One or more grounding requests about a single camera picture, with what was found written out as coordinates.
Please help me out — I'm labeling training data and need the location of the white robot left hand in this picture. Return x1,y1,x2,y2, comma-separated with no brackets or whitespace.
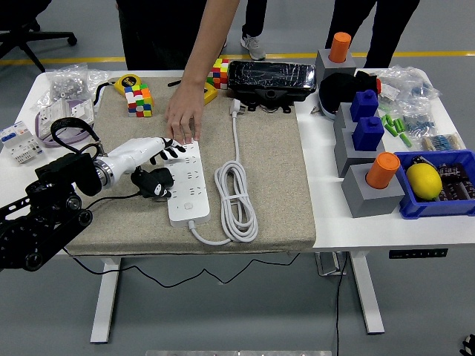
99,136,186,199

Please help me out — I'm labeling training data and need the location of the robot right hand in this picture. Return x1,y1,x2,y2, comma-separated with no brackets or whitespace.
459,333,475,356

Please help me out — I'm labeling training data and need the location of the person's left hand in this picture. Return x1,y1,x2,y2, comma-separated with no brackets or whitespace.
165,82,205,145

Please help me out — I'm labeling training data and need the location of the black plug adapter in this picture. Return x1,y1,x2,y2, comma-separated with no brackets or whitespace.
150,167,175,188

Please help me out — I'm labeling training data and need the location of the white power strip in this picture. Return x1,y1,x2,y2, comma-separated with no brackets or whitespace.
166,140,212,226

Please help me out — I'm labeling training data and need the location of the colourful puzzle cube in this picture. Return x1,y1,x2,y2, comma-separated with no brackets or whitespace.
124,83,154,118
207,58,231,90

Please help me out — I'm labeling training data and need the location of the round yellow tape measure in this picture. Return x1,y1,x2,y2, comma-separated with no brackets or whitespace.
92,73,144,112

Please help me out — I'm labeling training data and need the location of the person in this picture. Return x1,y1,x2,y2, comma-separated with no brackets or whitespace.
240,0,267,62
325,0,422,69
116,0,218,71

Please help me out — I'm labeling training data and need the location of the black wrapped box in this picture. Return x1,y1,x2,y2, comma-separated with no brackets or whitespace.
226,60,318,93

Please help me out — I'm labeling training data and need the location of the clear bag of screws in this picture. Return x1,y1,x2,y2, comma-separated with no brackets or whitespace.
31,62,112,112

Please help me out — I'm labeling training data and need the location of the beige fabric mat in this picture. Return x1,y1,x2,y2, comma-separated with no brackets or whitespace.
62,76,318,257

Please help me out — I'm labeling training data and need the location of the black table control panel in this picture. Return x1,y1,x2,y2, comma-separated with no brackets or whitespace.
388,248,449,260

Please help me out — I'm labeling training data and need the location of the white circuit breaker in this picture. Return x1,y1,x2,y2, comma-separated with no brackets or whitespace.
0,121,45,165

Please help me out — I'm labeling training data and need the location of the white table leg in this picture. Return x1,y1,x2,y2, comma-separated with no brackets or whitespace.
348,251,386,335
90,255,123,344

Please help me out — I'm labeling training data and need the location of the blue plastic bin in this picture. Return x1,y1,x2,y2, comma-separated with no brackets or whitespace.
393,149,475,220

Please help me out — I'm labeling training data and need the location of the blue white rounded object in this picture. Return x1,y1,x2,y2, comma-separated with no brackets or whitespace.
319,95,339,122

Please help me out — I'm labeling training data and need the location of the grey socket block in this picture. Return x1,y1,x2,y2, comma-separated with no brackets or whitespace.
341,162,406,219
333,128,387,178
315,48,357,81
332,102,381,140

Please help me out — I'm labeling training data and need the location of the black cloth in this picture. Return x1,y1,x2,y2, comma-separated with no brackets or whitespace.
319,70,380,114

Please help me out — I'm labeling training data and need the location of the orange cylinder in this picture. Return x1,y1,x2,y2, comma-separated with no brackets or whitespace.
365,151,401,190
329,32,353,64

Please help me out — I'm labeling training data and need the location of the yellow lemon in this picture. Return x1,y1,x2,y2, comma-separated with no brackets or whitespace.
405,163,444,202

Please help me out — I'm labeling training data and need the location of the blue peg block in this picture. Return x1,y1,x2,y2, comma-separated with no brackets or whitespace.
350,89,379,123
352,116,385,152

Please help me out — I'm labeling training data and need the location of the black office chair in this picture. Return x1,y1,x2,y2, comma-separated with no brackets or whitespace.
0,0,78,73

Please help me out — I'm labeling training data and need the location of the small black tool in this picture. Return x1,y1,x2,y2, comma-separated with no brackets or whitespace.
410,155,433,172

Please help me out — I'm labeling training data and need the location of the clear bag of resistors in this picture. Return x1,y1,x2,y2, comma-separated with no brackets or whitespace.
421,132,467,152

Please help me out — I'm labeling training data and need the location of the clear bag of blue parts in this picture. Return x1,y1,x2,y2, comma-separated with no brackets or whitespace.
385,99,438,141
373,65,443,109

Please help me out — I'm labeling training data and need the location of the white power strip cord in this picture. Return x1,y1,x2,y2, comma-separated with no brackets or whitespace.
188,98,260,245

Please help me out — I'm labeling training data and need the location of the white wall switch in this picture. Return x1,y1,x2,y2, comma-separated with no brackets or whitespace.
69,99,94,131

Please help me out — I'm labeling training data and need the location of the white wall socket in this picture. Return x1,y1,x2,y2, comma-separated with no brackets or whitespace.
38,98,72,140

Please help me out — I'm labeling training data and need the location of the black mounting bracket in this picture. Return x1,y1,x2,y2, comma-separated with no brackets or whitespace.
233,87,315,114

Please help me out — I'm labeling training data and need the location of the purple ring tray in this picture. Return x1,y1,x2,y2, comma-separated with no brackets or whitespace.
35,99,96,148

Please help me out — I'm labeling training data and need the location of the black hanging cable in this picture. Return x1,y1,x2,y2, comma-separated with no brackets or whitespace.
335,251,350,356

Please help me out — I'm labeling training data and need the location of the thin black plug cord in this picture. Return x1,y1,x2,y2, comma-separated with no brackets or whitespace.
62,191,301,289

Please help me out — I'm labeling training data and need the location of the grey metal bracket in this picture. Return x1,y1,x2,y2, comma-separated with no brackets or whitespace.
315,251,348,277

